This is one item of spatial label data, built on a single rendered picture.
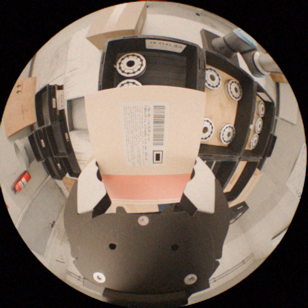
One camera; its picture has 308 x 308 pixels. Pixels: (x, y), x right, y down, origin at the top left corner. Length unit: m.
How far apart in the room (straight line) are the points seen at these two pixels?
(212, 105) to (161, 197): 0.41
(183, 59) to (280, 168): 3.41
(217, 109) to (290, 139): 3.12
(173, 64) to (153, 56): 0.08
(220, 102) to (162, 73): 0.28
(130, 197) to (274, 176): 3.60
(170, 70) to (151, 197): 0.40
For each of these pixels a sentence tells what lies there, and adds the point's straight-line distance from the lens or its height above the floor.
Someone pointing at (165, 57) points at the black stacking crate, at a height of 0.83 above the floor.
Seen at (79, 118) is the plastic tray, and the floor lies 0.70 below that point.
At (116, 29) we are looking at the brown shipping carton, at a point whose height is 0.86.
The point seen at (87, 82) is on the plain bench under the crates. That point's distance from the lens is 0.63.
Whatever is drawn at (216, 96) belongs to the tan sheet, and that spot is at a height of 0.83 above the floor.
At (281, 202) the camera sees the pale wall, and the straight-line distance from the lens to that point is 3.69.
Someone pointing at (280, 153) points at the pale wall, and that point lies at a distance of 3.51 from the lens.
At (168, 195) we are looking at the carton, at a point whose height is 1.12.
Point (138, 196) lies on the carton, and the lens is 0.15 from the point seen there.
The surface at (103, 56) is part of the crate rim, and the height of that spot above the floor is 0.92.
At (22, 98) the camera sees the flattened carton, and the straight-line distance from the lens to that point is 2.62.
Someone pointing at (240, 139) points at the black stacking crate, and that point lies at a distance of 0.54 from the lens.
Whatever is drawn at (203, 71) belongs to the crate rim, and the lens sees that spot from 0.35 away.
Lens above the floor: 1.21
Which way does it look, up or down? 61 degrees down
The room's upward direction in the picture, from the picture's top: 176 degrees clockwise
